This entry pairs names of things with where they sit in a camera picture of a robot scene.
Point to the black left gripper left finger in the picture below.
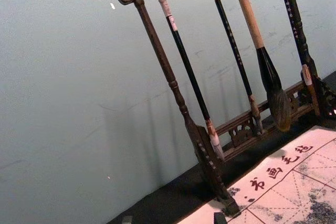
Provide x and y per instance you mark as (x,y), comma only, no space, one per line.
(127,220)

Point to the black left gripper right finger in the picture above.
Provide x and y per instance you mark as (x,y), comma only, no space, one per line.
(220,218)

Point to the black table cloth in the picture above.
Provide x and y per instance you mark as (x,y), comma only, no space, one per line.
(170,197)

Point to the white felt mat, printed grid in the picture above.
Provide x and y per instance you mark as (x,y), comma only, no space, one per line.
(286,195)

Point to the slim black brush, white-wrapped top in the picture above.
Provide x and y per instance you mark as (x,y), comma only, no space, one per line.
(187,77)

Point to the dark wooden dragon-head brush rack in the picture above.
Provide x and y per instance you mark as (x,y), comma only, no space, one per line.
(157,58)

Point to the slim black brush, pale top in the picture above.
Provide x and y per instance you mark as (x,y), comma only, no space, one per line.
(232,40)

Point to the black brush with white print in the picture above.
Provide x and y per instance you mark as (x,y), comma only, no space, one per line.
(291,16)

